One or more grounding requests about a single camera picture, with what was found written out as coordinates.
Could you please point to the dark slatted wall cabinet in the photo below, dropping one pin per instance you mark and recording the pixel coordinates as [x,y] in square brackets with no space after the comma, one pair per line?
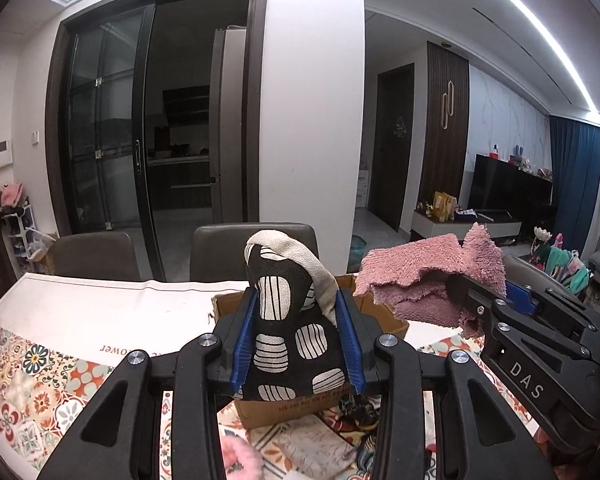
[445,135]

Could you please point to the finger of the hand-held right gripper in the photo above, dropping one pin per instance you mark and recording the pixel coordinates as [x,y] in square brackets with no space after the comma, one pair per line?
[467,292]
[520,300]

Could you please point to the white carton box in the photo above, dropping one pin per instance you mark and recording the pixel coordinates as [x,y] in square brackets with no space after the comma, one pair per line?
[363,190]

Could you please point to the dark wooden door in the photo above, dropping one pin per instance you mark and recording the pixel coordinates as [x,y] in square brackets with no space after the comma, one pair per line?
[392,160]

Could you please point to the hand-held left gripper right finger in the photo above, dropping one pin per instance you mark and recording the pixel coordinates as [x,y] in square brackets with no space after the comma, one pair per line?
[352,345]

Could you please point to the black television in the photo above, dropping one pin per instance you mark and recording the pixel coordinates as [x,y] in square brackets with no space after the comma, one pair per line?
[505,185]

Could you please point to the grey leather dining chair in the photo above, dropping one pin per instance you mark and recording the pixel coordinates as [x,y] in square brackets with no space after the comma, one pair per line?
[525,270]
[220,255]
[95,255]

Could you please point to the dark framed sliding glass door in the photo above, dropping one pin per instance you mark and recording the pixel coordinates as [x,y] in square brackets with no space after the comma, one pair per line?
[110,110]

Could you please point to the white television cabinet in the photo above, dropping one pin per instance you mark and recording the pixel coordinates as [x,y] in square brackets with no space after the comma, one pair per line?
[430,225]

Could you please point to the white shoe rack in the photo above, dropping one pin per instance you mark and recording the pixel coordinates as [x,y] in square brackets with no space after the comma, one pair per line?
[17,240]

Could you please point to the plush rabbit toy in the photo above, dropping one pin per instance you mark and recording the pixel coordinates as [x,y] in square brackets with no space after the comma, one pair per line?
[518,154]

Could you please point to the brown cardboard box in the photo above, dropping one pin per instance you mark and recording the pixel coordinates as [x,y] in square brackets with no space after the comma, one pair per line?
[290,412]

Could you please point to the colourful clothes on rack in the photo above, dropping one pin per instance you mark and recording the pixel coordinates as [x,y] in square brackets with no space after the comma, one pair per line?
[562,260]

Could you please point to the dark floral cloth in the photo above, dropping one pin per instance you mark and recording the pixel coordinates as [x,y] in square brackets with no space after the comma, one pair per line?
[355,412]

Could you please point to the kitchen counter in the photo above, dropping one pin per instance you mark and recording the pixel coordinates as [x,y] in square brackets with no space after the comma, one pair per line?
[177,175]

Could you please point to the silver refrigerator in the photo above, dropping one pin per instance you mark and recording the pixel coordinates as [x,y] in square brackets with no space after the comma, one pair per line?
[227,135]

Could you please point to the blue curtain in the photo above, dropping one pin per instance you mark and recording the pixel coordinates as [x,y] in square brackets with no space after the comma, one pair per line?
[575,185]

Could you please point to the black patterned oven mitt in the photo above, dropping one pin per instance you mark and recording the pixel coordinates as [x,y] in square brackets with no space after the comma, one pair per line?
[290,310]

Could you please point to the pink plush hat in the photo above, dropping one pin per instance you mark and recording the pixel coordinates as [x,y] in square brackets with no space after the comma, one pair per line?
[11,195]

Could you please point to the pink fluffy towel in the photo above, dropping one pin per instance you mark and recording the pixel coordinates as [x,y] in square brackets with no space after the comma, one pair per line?
[410,270]

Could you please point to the white wall intercom panel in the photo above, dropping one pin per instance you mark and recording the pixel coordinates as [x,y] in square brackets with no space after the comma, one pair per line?
[3,152]

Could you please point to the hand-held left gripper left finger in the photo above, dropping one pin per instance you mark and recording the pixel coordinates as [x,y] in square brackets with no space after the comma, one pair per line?
[245,342]

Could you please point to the teal plastic basin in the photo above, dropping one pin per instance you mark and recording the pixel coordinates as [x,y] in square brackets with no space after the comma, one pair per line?
[358,249]

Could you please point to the grey white cloth pad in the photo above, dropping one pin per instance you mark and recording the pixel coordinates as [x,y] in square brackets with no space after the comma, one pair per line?
[305,452]

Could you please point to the yellow gift boxes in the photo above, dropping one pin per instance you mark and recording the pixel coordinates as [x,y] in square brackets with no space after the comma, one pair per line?
[444,206]

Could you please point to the pink fluffy scrunchie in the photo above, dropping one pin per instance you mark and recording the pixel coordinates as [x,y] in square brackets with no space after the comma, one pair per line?
[240,460]

